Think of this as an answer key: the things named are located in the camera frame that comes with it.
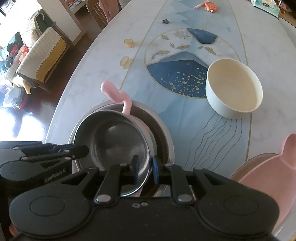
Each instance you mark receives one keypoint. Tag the sofa with knitted cover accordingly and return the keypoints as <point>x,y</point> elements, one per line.
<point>31,56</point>

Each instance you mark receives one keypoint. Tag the orange tape measure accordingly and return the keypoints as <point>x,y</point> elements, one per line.
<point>210,7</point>

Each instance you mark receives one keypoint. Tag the large stainless steel bowl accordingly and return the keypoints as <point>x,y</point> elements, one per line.
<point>165,147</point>

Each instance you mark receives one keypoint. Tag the wooden chair with pink towel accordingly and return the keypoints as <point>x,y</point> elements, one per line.
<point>103,11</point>

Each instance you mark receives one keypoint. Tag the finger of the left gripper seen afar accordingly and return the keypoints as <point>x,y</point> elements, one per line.
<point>53,151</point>

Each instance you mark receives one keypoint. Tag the pink bear-shaped plate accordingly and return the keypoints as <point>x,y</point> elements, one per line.
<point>274,175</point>

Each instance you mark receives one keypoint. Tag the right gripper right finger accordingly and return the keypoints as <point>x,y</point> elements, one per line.
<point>173,176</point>

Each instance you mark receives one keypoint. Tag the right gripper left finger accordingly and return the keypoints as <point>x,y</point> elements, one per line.
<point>117,176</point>

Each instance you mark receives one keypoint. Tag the pink bowl with steel insert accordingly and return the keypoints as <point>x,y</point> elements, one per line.
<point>115,137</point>

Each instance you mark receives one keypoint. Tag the tissue box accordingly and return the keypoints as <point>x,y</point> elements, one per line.
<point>268,6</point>

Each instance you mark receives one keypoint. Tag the cream round bowl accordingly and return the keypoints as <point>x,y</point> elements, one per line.
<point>232,89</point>

